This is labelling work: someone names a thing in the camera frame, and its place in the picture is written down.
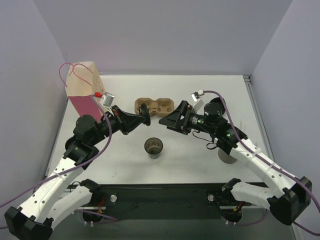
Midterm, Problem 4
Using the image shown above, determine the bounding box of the dark cup with EAT print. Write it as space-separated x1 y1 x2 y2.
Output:
144 137 164 159

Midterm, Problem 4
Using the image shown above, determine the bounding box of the black cup lid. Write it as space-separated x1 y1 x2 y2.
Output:
139 103 151 126

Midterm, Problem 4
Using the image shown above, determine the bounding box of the stack of black cup lids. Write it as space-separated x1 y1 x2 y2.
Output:
210 97 226 116

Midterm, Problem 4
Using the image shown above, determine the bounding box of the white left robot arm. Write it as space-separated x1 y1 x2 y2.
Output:
4 104 151 240

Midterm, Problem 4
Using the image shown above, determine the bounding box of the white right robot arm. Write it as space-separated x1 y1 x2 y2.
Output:
159 98 312 226

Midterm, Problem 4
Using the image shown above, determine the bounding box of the brown cardboard cup carrier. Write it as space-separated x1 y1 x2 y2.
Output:
134 97 175 117

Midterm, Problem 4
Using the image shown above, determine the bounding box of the pink and cream paper bag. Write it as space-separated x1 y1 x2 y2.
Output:
62 61 106 123

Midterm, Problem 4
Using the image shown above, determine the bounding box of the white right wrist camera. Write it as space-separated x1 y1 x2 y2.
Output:
191 90 205 112

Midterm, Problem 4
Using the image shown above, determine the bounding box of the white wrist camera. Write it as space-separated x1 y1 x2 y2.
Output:
191 90 205 112
94 92 115 111

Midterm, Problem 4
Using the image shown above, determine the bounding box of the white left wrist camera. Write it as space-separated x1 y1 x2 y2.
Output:
94 92 115 111

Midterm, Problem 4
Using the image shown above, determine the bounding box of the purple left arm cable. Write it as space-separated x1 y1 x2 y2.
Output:
0 94 118 223

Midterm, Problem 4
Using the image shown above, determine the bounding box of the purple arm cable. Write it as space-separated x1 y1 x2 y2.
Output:
0 94 118 223
202 89 320 238

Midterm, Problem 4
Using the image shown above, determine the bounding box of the grey cup with cable ties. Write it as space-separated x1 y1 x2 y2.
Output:
217 119 247 165

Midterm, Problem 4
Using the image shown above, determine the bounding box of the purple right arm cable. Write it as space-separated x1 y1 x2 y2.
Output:
202 89 320 238

